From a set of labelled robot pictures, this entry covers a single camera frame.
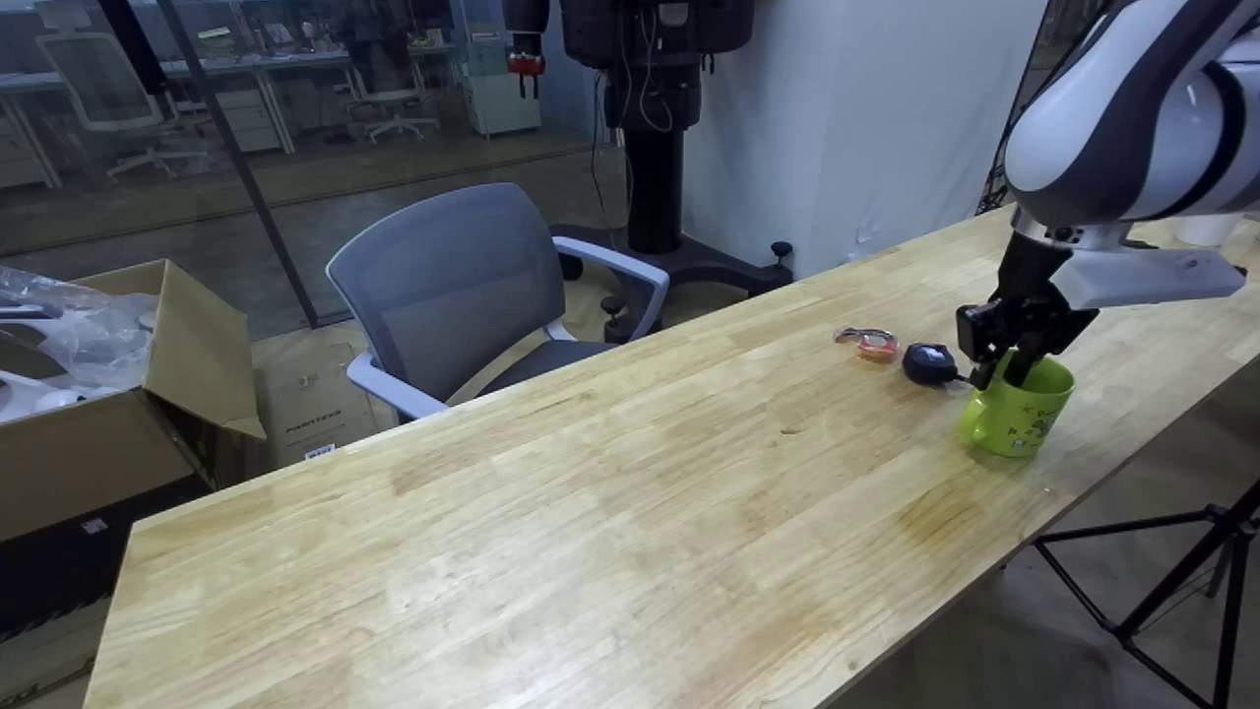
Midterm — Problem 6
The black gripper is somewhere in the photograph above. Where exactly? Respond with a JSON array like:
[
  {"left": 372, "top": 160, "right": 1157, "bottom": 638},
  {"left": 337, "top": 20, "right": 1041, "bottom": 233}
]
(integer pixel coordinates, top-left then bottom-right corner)
[{"left": 953, "top": 233, "right": 1103, "bottom": 395}]

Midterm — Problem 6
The green ceramic mug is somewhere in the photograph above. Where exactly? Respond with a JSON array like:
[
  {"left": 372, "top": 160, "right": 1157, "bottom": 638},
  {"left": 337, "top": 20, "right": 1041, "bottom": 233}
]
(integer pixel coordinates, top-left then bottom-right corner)
[{"left": 957, "top": 351, "right": 1078, "bottom": 465}]

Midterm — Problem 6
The small red orange object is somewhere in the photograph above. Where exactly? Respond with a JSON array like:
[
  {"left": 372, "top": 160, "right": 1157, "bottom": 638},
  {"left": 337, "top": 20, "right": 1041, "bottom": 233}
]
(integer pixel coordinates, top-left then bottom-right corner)
[{"left": 830, "top": 322, "right": 907, "bottom": 365}]

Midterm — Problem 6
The white cylindrical object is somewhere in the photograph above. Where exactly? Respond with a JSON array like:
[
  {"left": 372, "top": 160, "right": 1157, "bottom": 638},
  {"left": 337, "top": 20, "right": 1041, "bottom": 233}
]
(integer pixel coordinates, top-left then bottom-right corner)
[{"left": 1174, "top": 213, "right": 1254, "bottom": 254}]

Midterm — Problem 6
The gray mesh office chair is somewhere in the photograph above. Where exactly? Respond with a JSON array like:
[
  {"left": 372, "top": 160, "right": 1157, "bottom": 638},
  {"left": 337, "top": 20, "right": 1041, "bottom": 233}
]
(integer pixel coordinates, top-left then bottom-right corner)
[{"left": 322, "top": 176, "right": 676, "bottom": 424}]

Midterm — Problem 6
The white background cabinet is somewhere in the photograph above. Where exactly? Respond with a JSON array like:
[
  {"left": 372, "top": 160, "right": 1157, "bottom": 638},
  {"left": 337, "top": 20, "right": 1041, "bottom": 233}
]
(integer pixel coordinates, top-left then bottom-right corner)
[{"left": 448, "top": 0, "right": 547, "bottom": 143}]

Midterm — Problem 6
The dark background office chair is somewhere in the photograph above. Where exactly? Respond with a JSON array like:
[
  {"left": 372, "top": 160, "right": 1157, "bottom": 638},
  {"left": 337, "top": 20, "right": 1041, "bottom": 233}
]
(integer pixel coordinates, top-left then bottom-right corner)
[{"left": 333, "top": 61, "right": 444, "bottom": 149}]

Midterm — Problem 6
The small closed cardboard box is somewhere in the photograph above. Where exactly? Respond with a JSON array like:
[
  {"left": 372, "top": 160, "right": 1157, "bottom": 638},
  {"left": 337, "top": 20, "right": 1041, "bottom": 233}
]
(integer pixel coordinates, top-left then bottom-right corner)
[{"left": 253, "top": 318, "right": 403, "bottom": 474}]

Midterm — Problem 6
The white background desk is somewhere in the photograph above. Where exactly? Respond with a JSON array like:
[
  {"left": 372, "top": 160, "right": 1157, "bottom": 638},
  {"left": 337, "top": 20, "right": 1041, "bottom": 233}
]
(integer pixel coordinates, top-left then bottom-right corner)
[{"left": 153, "top": 42, "right": 363, "bottom": 158}]

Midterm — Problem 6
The large open cardboard box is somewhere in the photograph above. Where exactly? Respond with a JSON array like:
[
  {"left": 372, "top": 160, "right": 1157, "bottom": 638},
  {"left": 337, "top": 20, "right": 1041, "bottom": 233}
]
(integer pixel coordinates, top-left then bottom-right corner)
[{"left": 0, "top": 255, "right": 274, "bottom": 543}]

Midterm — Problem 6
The white background office chair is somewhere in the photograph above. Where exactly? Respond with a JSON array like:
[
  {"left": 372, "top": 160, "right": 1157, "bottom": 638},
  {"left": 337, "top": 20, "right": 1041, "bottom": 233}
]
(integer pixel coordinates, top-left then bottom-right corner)
[{"left": 36, "top": 24, "right": 217, "bottom": 184}]

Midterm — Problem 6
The clear plastic packaging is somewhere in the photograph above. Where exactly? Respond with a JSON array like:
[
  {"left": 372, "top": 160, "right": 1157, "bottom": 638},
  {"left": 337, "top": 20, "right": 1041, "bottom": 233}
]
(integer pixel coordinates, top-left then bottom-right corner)
[{"left": 0, "top": 267, "right": 165, "bottom": 424}]

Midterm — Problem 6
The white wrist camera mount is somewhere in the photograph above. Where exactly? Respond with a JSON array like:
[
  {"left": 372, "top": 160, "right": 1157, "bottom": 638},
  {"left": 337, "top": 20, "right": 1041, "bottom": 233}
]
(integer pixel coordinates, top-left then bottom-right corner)
[{"left": 1044, "top": 244, "right": 1249, "bottom": 315}]

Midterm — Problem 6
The black camera tripod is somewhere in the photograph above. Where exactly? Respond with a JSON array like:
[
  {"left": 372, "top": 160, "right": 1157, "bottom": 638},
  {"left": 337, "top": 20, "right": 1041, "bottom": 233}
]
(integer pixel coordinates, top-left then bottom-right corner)
[{"left": 1033, "top": 476, "right": 1260, "bottom": 709}]

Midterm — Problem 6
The black robot on pedestal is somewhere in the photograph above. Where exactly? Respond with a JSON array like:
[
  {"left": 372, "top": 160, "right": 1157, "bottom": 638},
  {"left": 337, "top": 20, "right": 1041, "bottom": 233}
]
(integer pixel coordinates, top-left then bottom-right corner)
[{"left": 503, "top": 0, "right": 801, "bottom": 301}]

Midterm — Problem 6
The black partition frame post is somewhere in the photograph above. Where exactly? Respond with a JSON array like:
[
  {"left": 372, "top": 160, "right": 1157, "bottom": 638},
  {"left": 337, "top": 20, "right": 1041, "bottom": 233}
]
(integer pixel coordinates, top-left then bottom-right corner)
[{"left": 95, "top": 0, "right": 327, "bottom": 331}]

